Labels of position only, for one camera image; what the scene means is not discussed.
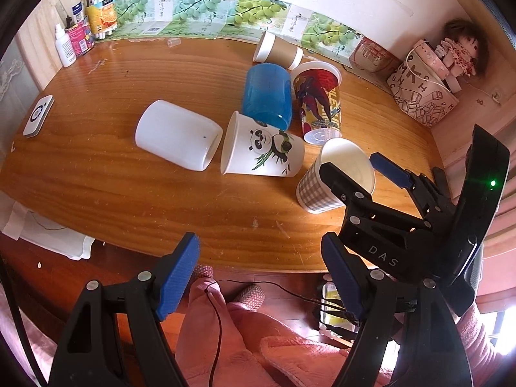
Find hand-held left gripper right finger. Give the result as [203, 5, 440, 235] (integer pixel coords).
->
[320, 233, 474, 387]

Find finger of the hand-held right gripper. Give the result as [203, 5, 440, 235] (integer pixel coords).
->
[318, 161, 420, 247]
[370, 152, 457, 229]

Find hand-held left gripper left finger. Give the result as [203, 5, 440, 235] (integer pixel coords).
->
[48, 232, 201, 387]

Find checked paper cup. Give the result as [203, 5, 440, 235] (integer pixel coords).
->
[296, 137, 376, 214]

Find person's right forearm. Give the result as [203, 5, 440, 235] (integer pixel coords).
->
[455, 302, 509, 372]

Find colourful printed plastic cup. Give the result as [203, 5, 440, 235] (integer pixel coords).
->
[290, 61, 343, 146]

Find panda print paper cup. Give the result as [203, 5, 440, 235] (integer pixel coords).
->
[220, 111, 306, 178]

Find blue plastic cup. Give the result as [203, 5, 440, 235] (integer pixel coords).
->
[242, 63, 293, 130]

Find brown paper cup white lid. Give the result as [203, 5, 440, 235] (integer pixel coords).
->
[253, 32, 304, 70]

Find white plastic cup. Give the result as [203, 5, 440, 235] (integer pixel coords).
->
[135, 99, 223, 173]

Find white and yellow box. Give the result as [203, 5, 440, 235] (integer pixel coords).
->
[318, 282, 360, 336]

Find printed white bag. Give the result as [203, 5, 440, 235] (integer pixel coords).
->
[387, 54, 460, 128]

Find clear plastic basket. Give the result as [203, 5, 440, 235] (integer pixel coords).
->
[349, 36, 398, 78]

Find pink box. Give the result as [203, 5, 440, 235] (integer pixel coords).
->
[413, 39, 451, 82]

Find rag doll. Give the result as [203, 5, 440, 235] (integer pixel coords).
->
[435, 18, 491, 89]

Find grape print cardboard panel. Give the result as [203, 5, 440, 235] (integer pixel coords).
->
[115, 0, 363, 67]

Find white flat device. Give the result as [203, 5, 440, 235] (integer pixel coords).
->
[23, 94, 55, 138]

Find white plastic bottle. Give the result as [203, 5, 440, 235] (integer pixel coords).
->
[54, 24, 77, 68]

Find pink can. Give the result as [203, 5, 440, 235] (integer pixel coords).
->
[65, 17, 96, 55]

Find white lace cloth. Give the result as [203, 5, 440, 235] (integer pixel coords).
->
[0, 57, 25, 99]

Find orange print carton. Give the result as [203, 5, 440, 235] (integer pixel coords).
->
[86, 0, 118, 35]

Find clear plastic ruler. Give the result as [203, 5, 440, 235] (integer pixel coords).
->
[55, 1, 76, 27]

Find thin black cable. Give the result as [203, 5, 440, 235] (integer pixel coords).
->
[204, 280, 356, 387]

